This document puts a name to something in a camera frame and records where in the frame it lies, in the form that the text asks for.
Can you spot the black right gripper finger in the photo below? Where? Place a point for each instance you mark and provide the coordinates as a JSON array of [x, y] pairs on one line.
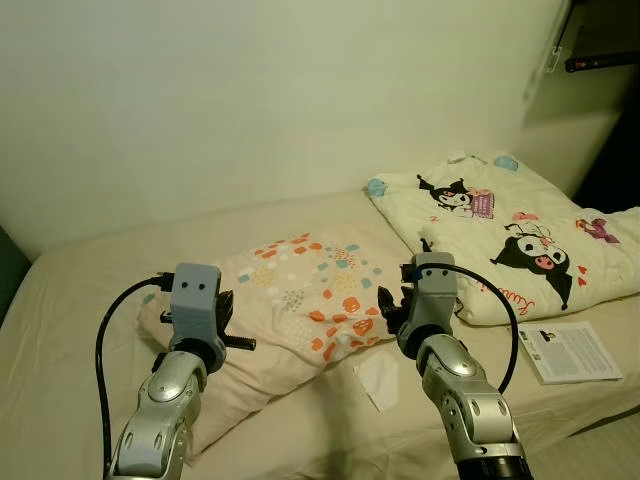
[[392, 312]]

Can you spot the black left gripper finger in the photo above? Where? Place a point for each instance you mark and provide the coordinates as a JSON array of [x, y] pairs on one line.
[[226, 308]]

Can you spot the pink patterned pillow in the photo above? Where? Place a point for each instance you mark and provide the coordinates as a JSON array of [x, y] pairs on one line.
[[290, 300]]

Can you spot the white paperback book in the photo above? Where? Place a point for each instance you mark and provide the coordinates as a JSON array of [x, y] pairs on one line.
[[575, 352]]

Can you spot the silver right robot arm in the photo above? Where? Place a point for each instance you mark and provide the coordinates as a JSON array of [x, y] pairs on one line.
[[465, 400]]

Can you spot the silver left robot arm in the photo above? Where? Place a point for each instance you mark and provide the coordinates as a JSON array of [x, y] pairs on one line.
[[160, 400]]

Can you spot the white tissue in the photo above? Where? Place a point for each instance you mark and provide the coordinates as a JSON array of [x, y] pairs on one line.
[[378, 382]]

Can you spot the cream cartoon print blanket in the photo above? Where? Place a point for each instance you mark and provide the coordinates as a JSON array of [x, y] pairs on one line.
[[520, 215]]

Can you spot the dark teal headboard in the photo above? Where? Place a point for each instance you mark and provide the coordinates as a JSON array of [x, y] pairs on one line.
[[8, 270]]

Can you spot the black cabinet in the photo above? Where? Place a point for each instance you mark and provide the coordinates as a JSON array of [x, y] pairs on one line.
[[615, 160]]

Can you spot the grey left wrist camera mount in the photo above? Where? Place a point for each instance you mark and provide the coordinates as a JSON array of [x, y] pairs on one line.
[[193, 295]]

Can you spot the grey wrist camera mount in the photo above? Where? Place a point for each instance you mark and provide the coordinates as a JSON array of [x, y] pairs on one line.
[[437, 290], [193, 295]]

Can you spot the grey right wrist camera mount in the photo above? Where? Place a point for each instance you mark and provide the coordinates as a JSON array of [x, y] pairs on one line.
[[437, 290]]

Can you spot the white wall bracket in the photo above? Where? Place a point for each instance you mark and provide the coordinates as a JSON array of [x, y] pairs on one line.
[[555, 55]]

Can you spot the dark wall shelf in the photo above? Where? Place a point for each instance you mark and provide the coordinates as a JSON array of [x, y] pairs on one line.
[[605, 30]]

